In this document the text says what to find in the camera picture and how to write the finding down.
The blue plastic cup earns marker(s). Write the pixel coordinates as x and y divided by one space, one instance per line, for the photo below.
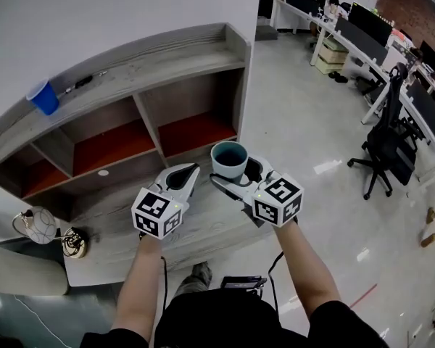
45 98

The black waist-mounted device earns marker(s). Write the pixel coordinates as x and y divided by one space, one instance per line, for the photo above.
243 283

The pair of black shoes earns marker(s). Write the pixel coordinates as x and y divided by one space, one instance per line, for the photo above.
338 77

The grey wooden shelf unit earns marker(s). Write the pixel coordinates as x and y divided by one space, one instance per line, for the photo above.
130 82

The globe lamp with gold arc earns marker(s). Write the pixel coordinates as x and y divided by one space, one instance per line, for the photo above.
40 225

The beige upholstered chair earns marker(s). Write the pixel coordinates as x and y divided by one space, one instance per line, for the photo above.
25 274

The teal ceramic mug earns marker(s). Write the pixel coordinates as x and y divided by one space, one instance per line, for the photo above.
228 165

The person's camouflage trouser leg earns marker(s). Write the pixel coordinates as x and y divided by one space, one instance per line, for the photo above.
195 277

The black desk divider panel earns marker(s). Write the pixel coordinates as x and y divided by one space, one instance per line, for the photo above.
360 40
431 114

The beige drawer cabinet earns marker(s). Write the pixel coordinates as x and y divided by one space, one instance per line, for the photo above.
331 56

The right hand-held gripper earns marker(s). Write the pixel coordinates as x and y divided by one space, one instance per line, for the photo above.
279 201

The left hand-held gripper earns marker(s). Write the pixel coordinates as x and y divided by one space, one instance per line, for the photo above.
156 212

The long white office desk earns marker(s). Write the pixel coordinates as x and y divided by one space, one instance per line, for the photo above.
351 45

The person's black shirt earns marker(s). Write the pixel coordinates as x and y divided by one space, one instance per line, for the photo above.
221 325

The black office chair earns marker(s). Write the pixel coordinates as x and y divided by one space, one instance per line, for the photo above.
391 136

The person's left forearm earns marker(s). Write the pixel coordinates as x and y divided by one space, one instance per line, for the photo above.
141 285

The black marker pen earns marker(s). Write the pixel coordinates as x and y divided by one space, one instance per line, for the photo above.
83 82

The person's right forearm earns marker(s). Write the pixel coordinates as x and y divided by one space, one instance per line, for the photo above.
304 267

